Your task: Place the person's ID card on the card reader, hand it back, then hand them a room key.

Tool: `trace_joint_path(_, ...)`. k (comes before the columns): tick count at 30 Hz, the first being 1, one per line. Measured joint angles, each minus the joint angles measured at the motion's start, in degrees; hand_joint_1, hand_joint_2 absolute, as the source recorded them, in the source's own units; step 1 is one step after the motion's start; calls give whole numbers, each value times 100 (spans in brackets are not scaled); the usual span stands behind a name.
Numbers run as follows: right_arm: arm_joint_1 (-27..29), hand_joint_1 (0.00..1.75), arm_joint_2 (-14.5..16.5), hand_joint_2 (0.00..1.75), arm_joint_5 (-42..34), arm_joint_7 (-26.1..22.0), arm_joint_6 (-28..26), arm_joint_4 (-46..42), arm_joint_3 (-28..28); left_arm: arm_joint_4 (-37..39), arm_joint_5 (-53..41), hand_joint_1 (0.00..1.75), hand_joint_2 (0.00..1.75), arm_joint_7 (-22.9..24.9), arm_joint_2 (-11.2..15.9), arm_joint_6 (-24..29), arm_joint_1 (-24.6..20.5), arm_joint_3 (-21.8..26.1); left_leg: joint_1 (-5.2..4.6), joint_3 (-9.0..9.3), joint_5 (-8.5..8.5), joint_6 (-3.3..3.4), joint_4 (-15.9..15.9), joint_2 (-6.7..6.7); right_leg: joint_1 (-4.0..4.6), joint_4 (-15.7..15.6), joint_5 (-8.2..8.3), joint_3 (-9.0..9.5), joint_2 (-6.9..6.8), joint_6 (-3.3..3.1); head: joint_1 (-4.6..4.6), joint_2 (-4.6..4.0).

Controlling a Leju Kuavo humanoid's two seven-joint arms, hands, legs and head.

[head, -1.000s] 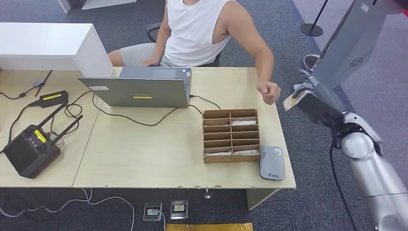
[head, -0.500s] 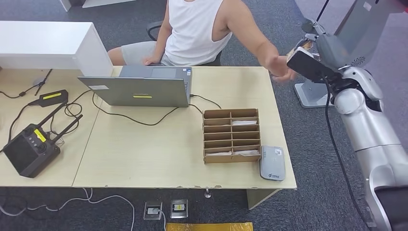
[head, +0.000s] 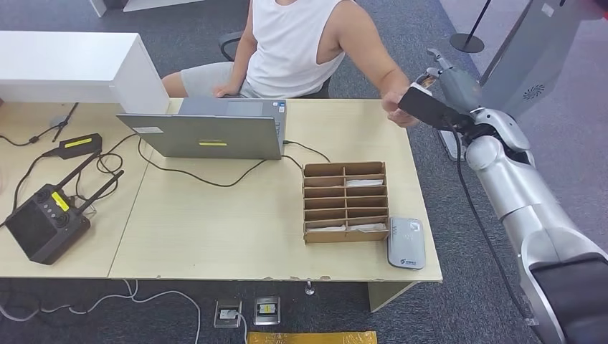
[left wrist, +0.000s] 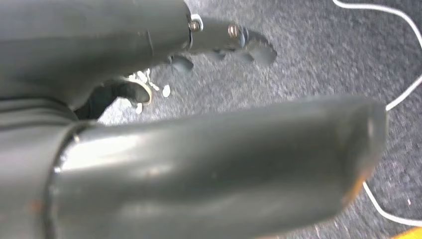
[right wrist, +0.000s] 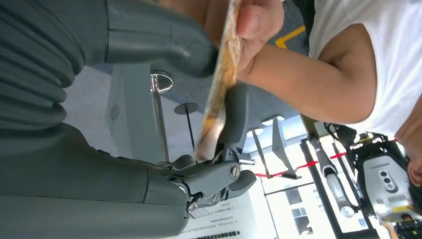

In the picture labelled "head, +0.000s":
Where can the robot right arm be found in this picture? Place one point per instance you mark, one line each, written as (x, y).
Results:
(518, 190)

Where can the black stanchion post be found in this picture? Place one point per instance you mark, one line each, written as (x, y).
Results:
(466, 43)

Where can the person's left hand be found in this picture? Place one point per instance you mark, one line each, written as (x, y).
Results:
(392, 97)

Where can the desk leg panel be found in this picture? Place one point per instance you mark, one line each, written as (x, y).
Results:
(385, 293)

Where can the white key card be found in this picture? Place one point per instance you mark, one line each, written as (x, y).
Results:
(366, 227)
(363, 183)
(330, 228)

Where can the black remote controller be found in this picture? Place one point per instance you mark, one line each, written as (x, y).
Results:
(45, 230)

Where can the white furniture base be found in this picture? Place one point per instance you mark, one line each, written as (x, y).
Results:
(161, 4)

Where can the person's right hand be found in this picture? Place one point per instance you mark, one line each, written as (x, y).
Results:
(227, 90)

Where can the yellow plastic package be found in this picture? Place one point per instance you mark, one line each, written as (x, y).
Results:
(311, 338)

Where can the black power adapter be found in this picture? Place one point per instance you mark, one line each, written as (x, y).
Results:
(78, 145)

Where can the person's left forearm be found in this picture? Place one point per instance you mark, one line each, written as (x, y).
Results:
(389, 76)

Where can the grey card reader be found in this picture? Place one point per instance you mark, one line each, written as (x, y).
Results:
(406, 244)

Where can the silver kiosk stand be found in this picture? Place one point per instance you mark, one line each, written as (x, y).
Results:
(532, 52)

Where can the grey laptop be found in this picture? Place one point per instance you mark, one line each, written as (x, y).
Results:
(211, 135)

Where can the metal desk foot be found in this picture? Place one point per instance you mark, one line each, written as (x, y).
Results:
(309, 288)

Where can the person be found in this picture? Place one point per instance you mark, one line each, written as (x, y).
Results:
(290, 47)

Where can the person's right forearm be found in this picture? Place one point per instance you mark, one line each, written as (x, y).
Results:
(242, 69)

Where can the white cabinet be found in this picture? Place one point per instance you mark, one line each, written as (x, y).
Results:
(62, 64)

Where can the cardboard card organizer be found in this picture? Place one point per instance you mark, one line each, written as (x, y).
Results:
(328, 204)

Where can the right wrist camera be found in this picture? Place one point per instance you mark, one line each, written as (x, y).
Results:
(430, 109)

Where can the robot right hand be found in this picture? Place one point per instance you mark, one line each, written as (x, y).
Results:
(461, 90)

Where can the small black desk stand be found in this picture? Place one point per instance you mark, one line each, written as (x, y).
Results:
(65, 121)

